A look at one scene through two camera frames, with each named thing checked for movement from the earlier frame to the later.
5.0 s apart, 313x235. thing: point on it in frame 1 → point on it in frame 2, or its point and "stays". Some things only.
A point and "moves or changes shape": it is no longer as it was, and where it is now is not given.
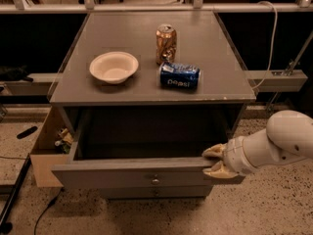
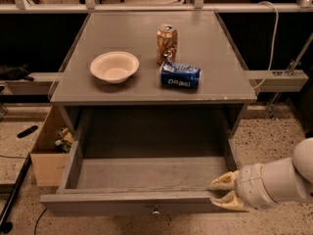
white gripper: [234, 156] → [248, 185]
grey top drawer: [145, 150] moves or changes shape
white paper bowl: [113, 67] stays
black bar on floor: [7, 226] stays
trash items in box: [65, 140] stays
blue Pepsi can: [180, 76] stays
